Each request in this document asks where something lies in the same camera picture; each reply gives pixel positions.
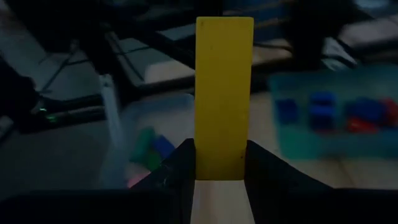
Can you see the long green block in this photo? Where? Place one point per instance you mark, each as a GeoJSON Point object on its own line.
{"type": "Point", "coordinates": [144, 147]}

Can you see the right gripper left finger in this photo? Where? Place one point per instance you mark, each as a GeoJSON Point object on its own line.
{"type": "Point", "coordinates": [124, 205]}

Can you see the long yellow block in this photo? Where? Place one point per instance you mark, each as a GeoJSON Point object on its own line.
{"type": "Point", "coordinates": [224, 93]}

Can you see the clear plastic bin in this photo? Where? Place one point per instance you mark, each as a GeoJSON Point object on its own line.
{"type": "Point", "coordinates": [174, 118]}

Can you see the white paper sheets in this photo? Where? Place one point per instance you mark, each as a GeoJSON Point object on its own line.
{"type": "Point", "coordinates": [169, 71]}

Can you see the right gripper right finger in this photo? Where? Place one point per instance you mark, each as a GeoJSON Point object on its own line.
{"type": "Point", "coordinates": [295, 202]}

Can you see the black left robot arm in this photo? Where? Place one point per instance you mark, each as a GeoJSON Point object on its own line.
{"type": "Point", "coordinates": [304, 37]}

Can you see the long pink block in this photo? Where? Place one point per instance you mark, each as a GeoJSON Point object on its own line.
{"type": "Point", "coordinates": [136, 179]}

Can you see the green translucent plastic bin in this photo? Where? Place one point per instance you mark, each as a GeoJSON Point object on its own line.
{"type": "Point", "coordinates": [311, 143]}

